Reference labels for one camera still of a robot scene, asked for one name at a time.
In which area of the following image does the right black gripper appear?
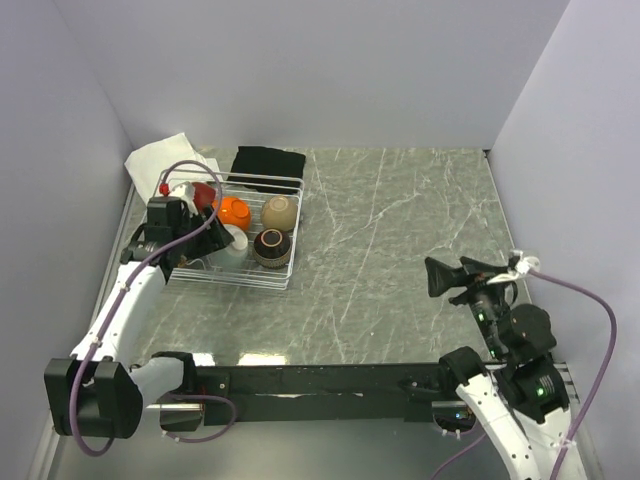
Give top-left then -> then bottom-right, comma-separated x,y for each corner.
422,253 -> 510,355

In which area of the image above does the light blue bowl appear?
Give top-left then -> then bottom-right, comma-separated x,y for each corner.
208,224 -> 249,268

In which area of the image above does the orange bowl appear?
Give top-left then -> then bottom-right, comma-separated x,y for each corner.
211,196 -> 252,232

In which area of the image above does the dark red bowl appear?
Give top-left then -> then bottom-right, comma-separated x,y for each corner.
192,182 -> 216,211

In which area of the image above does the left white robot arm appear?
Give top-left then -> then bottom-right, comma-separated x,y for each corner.
44,196 -> 233,442

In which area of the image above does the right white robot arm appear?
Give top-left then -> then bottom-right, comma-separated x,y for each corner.
425,251 -> 587,479

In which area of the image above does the dark brown patterned bowl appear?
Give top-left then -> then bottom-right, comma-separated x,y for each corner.
253,228 -> 292,269

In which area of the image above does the tan ceramic bowl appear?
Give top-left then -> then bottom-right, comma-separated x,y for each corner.
260,195 -> 298,232

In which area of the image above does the black folded cloth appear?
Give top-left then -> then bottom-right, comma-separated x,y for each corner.
227,146 -> 306,195

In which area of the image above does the white folded cloth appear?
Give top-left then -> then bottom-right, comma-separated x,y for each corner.
125,132 -> 219,203

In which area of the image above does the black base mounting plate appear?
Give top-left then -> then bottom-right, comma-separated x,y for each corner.
162,363 -> 475,434

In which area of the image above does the white wire dish rack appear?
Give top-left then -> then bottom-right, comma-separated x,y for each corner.
171,172 -> 305,290

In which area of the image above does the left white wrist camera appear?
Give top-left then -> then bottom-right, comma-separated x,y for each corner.
158,182 -> 197,212

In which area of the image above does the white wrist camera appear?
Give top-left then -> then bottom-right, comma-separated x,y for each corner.
487,249 -> 541,285
158,182 -> 197,212

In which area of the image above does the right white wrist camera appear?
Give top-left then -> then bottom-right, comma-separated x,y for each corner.
487,249 -> 541,285

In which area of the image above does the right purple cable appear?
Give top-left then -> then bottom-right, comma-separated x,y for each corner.
429,269 -> 618,480

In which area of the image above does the purple cable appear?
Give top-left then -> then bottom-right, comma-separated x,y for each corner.
67,160 -> 239,457
429,269 -> 618,480

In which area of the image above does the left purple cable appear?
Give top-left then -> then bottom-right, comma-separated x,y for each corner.
67,160 -> 239,457

